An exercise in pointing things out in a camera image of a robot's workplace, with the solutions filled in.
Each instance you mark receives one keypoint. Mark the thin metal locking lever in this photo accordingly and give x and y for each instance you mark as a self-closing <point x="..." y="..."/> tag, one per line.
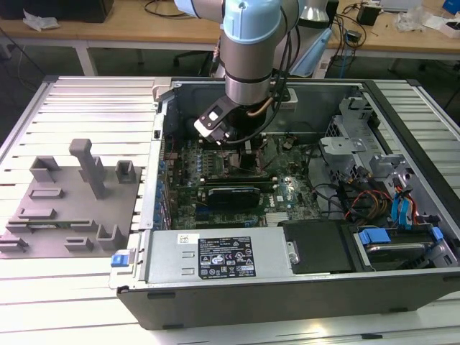
<point x="274" y="161"/>

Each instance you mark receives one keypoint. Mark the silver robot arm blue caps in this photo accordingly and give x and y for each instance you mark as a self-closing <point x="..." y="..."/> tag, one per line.
<point x="248" y="64"/>

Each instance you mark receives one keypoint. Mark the CPU socket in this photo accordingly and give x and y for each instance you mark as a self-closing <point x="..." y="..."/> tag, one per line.
<point x="231" y="169"/>

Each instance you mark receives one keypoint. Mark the round coin cell battery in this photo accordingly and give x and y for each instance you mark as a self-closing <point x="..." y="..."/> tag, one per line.
<point x="286" y="144"/>

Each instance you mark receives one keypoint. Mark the RAM slot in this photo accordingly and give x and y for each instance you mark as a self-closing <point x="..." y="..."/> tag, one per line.
<point x="237" y="177"/>

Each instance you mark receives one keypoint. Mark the green motherboard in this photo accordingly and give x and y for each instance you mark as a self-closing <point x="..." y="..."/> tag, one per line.
<point x="298" y="172"/>

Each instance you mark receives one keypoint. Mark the black graphics card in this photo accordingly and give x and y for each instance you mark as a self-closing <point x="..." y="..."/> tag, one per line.
<point x="233" y="197"/>

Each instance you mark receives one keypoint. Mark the grey metal drive cage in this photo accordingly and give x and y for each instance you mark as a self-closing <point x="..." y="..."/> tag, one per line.
<point x="338" y="145"/>

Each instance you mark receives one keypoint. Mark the silver chipset heatsink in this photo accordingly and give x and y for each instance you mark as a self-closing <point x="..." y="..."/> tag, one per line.
<point x="276" y="219"/>

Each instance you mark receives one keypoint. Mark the black plastic drive cover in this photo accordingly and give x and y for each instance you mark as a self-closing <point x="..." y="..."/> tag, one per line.
<point x="316" y="244"/>

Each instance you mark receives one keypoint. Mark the small dark transformer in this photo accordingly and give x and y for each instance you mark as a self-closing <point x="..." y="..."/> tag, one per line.
<point x="353" y="36"/>

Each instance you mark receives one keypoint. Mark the long wooden desk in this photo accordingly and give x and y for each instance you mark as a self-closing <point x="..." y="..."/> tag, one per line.
<point x="125" y="32"/>

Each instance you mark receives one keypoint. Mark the silver power supply unit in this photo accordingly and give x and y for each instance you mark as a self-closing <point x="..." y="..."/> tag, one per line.
<point x="169" y="258"/>

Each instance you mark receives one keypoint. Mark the small black adapter box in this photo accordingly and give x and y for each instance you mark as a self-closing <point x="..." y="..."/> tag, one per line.
<point x="368" y="15"/>

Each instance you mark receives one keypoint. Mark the open PC case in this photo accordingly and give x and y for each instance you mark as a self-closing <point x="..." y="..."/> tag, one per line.
<point x="251" y="302"/>

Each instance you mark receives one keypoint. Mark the blue case latch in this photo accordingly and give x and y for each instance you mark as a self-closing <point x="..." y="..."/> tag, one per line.
<point x="119" y="259"/>

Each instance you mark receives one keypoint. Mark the grey parts rack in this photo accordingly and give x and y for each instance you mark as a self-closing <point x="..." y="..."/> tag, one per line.
<point x="72" y="215"/>

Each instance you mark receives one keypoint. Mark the flat white device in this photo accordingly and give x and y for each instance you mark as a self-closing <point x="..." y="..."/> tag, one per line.
<point x="399" y="3"/>

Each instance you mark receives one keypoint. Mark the hard disk in blue carrier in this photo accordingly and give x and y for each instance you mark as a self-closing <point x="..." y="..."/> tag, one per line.
<point x="395" y="255"/>

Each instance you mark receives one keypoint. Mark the clear plastic bags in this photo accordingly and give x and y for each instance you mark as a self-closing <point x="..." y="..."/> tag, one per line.
<point x="413" y="19"/>

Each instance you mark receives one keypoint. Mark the green RAM stick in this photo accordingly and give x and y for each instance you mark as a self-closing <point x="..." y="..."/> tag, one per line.
<point x="46" y="225"/>

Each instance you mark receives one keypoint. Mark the wide black computer box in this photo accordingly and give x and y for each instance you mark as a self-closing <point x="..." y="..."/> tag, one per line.
<point x="54" y="9"/>

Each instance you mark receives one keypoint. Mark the crumpled white plastic bag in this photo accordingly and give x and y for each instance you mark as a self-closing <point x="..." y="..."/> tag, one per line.
<point x="39" y="21"/>

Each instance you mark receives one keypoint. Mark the white cardboard box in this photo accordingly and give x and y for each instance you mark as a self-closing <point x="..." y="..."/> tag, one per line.
<point x="453" y="29"/>

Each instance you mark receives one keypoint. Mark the blue cardboard box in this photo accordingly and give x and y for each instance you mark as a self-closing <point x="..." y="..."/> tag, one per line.
<point x="452" y="6"/>

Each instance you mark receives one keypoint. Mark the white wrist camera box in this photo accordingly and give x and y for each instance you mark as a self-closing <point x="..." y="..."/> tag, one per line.
<point x="212" y="122"/>

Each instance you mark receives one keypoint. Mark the small grey wrist camera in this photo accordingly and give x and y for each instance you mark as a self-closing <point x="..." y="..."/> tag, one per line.
<point x="293" y="102"/>

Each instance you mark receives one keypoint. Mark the silver metal bracket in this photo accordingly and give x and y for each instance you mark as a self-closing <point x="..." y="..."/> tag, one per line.
<point x="384" y="161"/>

